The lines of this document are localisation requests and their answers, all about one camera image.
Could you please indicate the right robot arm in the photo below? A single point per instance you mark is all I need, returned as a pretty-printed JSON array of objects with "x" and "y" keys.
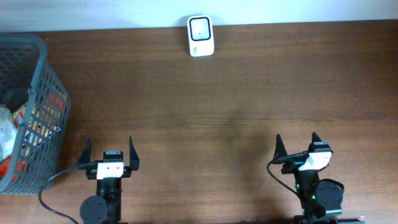
[{"x": 320, "y": 199}]

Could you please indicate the white barcode scanner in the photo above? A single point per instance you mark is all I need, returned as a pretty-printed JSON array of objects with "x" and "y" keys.
[{"x": 200, "y": 36}]

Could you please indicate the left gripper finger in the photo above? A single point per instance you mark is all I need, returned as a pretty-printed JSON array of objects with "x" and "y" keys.
[
  {"x": 86, "y": 154},
  {"x": 133, "y": 157}
]

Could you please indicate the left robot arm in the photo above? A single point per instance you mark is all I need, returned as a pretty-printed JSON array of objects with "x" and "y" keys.
[{"x": 105, "y": 205}]

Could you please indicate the items inside basket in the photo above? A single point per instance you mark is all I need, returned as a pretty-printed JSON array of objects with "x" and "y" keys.
[{"x": 12, "y": 130}]

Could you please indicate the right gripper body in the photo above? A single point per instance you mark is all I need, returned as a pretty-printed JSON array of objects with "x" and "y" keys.
[{"x": 292, "y": 167}]

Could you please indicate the grey plastic basket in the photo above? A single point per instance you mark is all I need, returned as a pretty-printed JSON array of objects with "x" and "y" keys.
[{"x": 27, "y": 78}]

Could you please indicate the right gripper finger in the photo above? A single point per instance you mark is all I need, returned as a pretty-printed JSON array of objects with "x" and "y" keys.
[
  {"x": 316, "y": 143},
  {"x": 280, "y": 152}
]

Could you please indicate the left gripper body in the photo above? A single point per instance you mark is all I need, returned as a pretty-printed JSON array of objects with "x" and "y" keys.
[{"x": 127, "y": 172}]

